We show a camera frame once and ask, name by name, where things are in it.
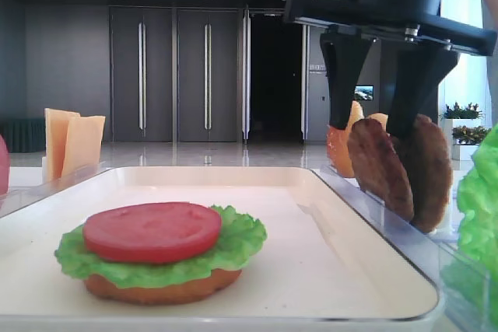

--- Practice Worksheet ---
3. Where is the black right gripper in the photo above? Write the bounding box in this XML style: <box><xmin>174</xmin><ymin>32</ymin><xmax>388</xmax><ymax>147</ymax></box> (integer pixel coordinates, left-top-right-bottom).
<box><xmin>284</xmin><ymin>0</ymin><xmax>497</xmax><ymax>138</ymax></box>

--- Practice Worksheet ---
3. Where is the brown meat patty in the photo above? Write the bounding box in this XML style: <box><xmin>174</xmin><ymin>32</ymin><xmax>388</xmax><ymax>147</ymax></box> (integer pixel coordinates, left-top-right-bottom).
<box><xmin>394</xmin><ymin>114</ymin><xmax>453</xmax><ymax>233</ymax></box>
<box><xmin>348</xmin><ymin>118</ymin><xmax>414</xmax><ymax>222</ymax></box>

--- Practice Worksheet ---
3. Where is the lettuce leaf on tray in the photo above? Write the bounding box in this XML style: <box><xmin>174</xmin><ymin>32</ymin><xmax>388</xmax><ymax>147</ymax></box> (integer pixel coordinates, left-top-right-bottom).
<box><xmin>54</xmin><ymin>205</ymin><xmax>267</xmax><ymax>288</ymax></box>

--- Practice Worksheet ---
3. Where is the green lettuce in holder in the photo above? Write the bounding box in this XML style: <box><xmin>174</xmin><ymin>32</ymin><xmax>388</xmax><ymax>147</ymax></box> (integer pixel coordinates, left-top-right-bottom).
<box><xmin>441</xmin><ymin>121</ymin><xmax>498</xmax><ymax>316</ymax></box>

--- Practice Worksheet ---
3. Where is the tomato slice on tray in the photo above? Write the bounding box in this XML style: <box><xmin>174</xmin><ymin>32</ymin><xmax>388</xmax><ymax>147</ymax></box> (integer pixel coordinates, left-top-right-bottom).
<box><xmin>82</xmin><ymin>202</ymin><xmax>222</xmax><ymax>264</ymax></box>

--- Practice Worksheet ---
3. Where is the left cheese slice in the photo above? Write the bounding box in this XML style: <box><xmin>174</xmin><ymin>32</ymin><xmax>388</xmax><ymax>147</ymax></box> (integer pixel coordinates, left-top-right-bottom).
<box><xmin>44</xmin><ymin>108</ymin><xmax>80</xmax><ymax>182</ymax></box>

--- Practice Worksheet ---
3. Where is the tomato slice in holder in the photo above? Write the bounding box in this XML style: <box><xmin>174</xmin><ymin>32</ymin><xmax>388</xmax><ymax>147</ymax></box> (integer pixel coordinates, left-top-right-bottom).
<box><xmin>0</xmin><ymin>136</ymin><xmax>10</xmax><ymax>195</ymax></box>

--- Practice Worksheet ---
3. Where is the rear bun half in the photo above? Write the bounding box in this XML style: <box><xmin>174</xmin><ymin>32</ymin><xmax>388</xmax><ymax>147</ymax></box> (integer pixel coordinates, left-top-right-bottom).
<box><xmin>366</xmin><ymin>113</ymin><xmax>388</xmax><ymax>131</ymax></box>

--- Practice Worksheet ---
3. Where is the bun half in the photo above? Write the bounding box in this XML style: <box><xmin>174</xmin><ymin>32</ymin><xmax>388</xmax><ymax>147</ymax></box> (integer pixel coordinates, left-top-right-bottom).
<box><xmin>327</xmin><ymin>100</ymin><xmax>364</xmax><ymax>178</ymax></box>
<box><xmin>366</xmin><ymin>113</ymin><xmax>388</xmax><ymax>131</ymax></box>

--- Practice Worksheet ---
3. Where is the front bun half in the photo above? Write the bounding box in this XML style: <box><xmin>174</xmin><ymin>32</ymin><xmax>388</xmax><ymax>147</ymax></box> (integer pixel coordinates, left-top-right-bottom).
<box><xmin>327</xmin><ymin>100</ymin><xmax>364</xmax><ymax>178</ymax></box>

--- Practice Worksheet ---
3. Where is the flower planter box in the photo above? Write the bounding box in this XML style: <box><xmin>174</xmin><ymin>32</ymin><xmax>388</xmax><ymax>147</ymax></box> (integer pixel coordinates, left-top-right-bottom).
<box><xmin>440</xmin><ymin>102</ymin><xmax>491</xmax><ymax>161</ymax></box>

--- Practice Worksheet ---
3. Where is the grey double door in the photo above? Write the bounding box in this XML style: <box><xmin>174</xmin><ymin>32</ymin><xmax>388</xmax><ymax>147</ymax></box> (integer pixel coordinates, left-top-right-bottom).
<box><xmin>110</xmin><ymin>7</ymin><xmax>242</xmax><ymax>142</ymax></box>

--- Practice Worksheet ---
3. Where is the white serving tray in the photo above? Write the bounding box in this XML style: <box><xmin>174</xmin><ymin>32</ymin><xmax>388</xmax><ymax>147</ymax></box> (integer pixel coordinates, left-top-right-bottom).
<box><xmin>1</xmin><ymin>166</ymin><xmax>444</xmax><ymax>331</ymax></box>

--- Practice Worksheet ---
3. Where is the bottom bun on tray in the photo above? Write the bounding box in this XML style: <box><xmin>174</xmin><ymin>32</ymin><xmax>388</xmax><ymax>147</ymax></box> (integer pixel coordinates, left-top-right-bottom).
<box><xmin>83</xmin><ymin>269</ymin><xmax>242</xmax><ymax>306</ymax></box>

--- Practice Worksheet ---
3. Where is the small wall screen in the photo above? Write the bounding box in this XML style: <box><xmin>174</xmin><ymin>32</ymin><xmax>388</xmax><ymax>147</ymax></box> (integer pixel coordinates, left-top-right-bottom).
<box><xmin>354</xmin><ymin>86</ymin><xmax>374</xmax><ymax>101</ymax></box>

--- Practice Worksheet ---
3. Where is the clear patty holder rail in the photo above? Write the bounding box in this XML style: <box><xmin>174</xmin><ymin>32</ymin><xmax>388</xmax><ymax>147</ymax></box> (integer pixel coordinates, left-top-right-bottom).
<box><xmin>318</xmin><ymin>164</ymin><xmax>460</xmax><ymax>239</ymax></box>

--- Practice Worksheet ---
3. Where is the clear lettuce holder rail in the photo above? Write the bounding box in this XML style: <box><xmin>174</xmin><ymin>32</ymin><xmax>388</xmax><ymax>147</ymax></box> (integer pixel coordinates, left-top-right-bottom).
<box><xmin>433</xmin><ymin>232</ymin><xmax>497</xmax><ymax>331</ymax></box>

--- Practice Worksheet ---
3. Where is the clear tomato holder rail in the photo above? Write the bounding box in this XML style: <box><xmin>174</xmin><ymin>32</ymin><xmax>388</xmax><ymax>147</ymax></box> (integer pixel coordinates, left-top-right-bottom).
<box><xmin>1</xmin><ymin>163</ymin><xmax>109</xmax><ymax>218</ymax></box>

